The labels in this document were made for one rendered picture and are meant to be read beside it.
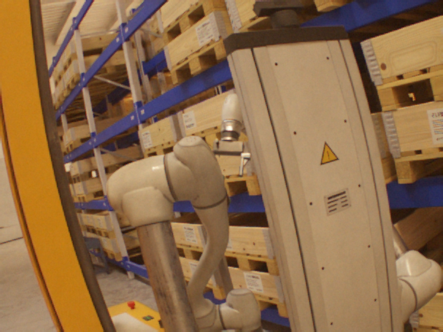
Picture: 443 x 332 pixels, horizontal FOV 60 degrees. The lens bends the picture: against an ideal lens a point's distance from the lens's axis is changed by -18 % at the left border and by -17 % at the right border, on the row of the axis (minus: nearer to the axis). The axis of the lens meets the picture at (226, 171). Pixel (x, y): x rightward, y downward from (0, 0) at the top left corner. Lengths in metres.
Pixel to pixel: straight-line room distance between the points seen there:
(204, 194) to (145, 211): 0.16
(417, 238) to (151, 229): 1.58
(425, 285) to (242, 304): 0.65
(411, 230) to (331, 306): 1.29
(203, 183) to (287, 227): 0.29
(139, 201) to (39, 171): 0.37
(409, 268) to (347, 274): 0.47
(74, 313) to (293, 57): 1.01
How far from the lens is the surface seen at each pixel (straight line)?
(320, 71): 1.10
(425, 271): 1.57
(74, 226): 1.40
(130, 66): 4.52
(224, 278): 1.88
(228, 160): 3.03
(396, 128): 1.99
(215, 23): 2.92
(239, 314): 1.49
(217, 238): 1.30
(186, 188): 1.19
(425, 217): 2.48
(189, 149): 1.17
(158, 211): 1.19
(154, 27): 6.69
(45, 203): 1.38
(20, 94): 1.41
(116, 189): 1.22
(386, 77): 1.98
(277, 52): 1.05
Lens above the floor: 1.54
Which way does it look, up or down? 3 degrees down
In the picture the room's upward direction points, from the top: 14 degrees counter-clockwise
